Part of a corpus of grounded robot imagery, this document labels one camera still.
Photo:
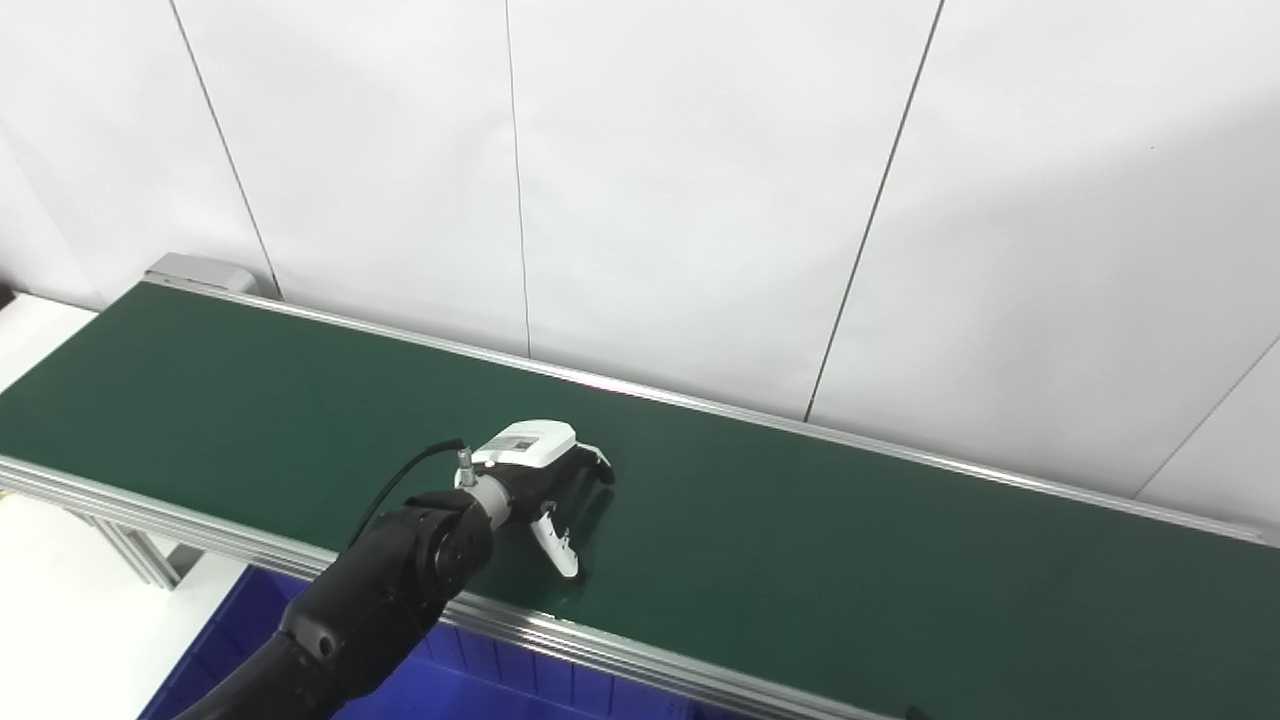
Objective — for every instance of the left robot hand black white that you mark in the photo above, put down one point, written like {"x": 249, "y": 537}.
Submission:
{"x": 525, "y": 445}

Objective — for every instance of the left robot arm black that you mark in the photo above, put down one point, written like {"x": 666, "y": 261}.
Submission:
{"x": 380, "y": 600}

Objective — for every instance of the green conveyor belt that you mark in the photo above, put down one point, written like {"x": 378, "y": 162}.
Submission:
{"x": 800, "y": 540}
{"x": 600, "y": 645}

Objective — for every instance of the blue bin with white rings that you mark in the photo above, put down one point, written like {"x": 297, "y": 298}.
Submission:
{"x": 480, "y": 690}

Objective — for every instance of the grey conveyor end housing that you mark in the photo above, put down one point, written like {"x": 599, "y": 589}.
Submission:
{"x": 200, "y": 270}

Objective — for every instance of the aluminium conveyor leg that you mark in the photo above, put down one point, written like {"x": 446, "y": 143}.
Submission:
{"x": 140, "y": 555}

